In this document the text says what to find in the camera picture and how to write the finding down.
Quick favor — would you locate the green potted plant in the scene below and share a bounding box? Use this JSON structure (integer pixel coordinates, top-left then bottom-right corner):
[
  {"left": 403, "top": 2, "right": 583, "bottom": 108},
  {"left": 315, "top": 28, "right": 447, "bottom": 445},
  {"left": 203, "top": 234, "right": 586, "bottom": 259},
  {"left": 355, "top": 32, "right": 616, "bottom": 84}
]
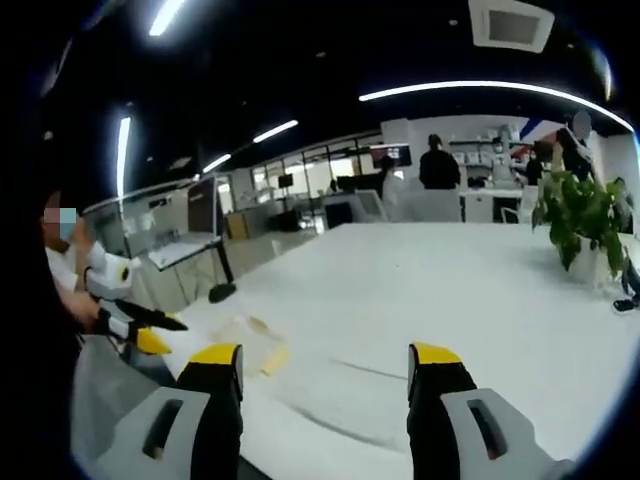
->
[{"left": 530, "top": 168, "right": 637, "bottom": 290}]

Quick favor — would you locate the ceiling light strip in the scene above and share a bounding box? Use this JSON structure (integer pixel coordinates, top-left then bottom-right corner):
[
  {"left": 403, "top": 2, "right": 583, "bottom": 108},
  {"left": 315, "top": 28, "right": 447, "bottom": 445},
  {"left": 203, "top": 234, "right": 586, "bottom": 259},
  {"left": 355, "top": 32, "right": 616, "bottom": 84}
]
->
[
  {"left": 116, "top": 116, "right": 133, "bottom": 197},
  {"left": 201, "top": 152, "right": 233, "bottom": 175},
  {"left": 147, "top": 0, "right": 187, "bottom": 38},
  {"left": 251, "top": 118, "right": 300, "bottom": 145}
]

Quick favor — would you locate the person's left hand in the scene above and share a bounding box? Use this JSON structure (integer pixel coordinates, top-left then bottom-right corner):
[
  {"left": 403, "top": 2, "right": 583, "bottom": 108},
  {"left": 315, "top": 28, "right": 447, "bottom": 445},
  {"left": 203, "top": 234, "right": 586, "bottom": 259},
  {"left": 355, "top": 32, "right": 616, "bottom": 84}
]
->
[{"left": 68, "top": 293, "right": 104, "bottom": 335}]

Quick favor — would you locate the black stand with pole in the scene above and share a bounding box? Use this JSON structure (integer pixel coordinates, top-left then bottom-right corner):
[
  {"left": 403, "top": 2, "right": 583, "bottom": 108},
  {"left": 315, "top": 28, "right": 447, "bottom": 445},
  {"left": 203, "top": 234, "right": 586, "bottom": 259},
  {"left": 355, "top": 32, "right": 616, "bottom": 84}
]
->
[{"left": 207, "top": 174, "right": 238, "bottom": 304}]

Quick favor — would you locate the beige plastic buckle part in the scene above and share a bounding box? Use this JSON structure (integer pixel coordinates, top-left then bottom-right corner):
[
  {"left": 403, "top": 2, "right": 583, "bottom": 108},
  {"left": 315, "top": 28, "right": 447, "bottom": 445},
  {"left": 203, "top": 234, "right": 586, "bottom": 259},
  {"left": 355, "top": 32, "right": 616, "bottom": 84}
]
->
[{"left": 260, "top": 345, "right": 292, "bottom": 377}]

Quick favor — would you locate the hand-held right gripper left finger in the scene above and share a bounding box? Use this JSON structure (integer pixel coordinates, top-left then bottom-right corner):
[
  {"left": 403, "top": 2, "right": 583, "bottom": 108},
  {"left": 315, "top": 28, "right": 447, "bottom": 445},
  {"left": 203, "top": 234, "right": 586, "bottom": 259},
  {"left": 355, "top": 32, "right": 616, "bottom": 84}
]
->
[{"left": 94, "top": 343, "right": 245, "bottom": 480}]

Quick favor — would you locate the dark wall screen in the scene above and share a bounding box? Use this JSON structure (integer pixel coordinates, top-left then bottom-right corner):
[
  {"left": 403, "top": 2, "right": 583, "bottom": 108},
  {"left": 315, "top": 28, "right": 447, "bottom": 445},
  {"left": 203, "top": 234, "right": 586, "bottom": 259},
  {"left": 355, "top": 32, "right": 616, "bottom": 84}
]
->
[{"left": 372, "top": 143, "right": 414, "bottom": 167}]

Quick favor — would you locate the glass display case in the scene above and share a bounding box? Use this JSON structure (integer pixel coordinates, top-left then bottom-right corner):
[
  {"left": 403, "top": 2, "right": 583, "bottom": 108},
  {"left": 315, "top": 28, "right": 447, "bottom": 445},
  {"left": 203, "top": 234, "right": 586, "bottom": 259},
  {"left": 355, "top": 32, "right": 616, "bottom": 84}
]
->
[{"left": 81, "top": 175, "right": 224, "bottom": 314}]

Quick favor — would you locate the black device with cable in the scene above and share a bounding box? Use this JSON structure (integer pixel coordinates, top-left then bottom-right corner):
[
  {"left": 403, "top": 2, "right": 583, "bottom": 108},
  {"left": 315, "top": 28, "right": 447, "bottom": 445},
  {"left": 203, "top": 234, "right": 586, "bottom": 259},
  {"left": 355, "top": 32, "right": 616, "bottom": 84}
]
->
[{"left": 612, "top": 258, "right": 640, "bottom": 314}]

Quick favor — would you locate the long curved ceiling light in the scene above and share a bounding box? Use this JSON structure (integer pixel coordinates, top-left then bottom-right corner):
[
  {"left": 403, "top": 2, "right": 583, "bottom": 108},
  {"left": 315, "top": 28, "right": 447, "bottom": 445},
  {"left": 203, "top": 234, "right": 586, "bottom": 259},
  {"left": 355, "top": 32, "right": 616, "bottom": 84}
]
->
[{"left": 357, "top": 81, "right": 629, "bottom": 132}]

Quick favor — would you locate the white ceiling air vent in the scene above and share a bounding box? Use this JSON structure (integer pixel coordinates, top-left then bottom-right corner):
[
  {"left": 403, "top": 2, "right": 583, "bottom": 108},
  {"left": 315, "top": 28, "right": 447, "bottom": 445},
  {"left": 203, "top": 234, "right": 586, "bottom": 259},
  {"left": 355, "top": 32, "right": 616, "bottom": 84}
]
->
[{"left": 468, "top": 0, "right": 557, "bottom": 54}]

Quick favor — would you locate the person's dark torso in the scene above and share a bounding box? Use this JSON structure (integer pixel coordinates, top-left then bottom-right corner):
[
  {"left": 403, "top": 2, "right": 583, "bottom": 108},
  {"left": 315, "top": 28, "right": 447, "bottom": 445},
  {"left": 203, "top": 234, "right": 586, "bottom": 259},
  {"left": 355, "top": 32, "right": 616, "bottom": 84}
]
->
[{"left": 0, "top": 187, "right": 86, "bottom": 480}]

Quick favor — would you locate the white office chair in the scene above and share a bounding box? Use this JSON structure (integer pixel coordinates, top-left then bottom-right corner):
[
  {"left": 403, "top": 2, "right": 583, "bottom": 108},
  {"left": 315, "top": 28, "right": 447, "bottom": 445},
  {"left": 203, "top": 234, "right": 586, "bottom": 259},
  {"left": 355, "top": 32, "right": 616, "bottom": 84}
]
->
[
  {"left": 402, "top": 188, "right": 462, "bottom": 224},
  {"left": 355, "top": 188, "right": 390, "bottom": 224}
]

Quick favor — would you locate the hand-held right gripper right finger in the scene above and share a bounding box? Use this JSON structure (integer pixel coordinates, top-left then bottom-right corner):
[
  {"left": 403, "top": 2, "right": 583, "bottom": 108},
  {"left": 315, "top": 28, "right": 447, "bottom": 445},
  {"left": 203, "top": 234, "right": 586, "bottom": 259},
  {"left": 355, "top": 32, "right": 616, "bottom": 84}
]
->
[{"left": 406, "top": 342, "right": 576, "bottom": 480}]

